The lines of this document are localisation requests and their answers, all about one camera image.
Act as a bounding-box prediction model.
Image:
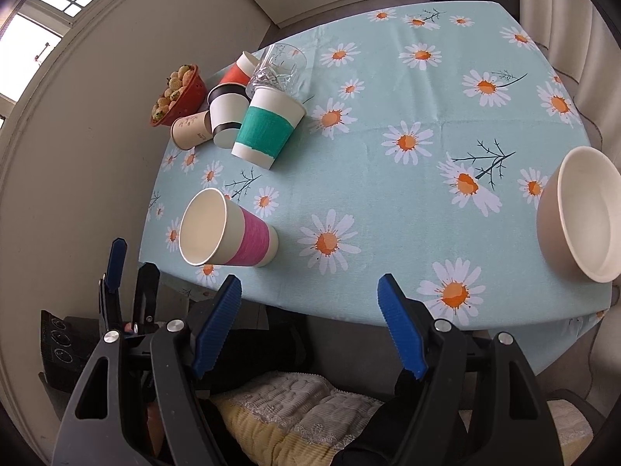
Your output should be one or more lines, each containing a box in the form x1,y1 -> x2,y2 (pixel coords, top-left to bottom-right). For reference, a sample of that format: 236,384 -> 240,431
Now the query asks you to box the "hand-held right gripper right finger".
377,273 -> 564,466

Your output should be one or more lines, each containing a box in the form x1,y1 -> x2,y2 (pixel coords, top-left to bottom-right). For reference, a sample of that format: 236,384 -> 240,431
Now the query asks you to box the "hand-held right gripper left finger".
51,274 -> 243,466

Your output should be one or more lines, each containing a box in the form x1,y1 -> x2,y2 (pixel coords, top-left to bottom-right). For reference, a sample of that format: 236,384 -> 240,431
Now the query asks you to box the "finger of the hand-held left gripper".
98,238 -> 129,337
131,262 -> 162,337

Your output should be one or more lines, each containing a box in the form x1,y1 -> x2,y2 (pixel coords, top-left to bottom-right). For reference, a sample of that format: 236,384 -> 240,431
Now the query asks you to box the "pink band paper cup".
178,188 -> 279,268

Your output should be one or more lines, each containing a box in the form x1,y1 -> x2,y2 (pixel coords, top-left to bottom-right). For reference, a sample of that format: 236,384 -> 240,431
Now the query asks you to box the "beige paper cup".
171,111 -> 214,150

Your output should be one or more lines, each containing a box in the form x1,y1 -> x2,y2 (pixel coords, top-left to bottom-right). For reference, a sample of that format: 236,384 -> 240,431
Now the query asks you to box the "black band white paper cup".
208,83 -> 250,149

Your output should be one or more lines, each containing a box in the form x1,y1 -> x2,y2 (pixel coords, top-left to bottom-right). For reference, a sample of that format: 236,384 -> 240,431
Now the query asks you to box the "teal band paper cup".
231,86 -> 306,170

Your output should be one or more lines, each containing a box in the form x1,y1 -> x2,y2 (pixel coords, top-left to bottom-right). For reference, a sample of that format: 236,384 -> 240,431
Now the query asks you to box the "orange paper cup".
217,51 -> 263,89

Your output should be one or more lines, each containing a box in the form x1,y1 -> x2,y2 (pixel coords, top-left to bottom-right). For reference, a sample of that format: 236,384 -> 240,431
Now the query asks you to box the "yellow lace seat cushion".
213,371 -> 486,447

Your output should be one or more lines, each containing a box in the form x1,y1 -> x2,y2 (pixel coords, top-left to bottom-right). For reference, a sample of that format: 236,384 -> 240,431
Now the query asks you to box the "daisy print tablecloth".
138,1 -> 613,374

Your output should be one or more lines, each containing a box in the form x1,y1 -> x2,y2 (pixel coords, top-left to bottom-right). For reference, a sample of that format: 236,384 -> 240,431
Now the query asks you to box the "pile of pale strawberries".
152,64 -> 195,121

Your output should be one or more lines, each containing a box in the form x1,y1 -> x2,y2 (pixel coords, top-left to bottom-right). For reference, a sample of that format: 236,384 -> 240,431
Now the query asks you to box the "red bowl of strawberries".
149,63 -> 208,128

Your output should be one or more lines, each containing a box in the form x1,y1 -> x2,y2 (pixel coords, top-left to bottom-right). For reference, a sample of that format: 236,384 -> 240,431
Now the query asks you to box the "beige bowl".
536,146 -> 621,283

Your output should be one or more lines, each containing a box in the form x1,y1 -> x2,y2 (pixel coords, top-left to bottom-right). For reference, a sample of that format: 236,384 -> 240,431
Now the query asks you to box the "window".
0,0 -> 146,127

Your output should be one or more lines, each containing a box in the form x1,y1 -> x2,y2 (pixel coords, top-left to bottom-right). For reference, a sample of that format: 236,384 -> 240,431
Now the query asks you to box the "clear glass tumbler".
245,43 -> 308,103

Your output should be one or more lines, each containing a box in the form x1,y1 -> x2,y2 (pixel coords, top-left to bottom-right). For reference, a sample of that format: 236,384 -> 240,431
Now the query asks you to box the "beige padded chair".
514,0 -> 621,156

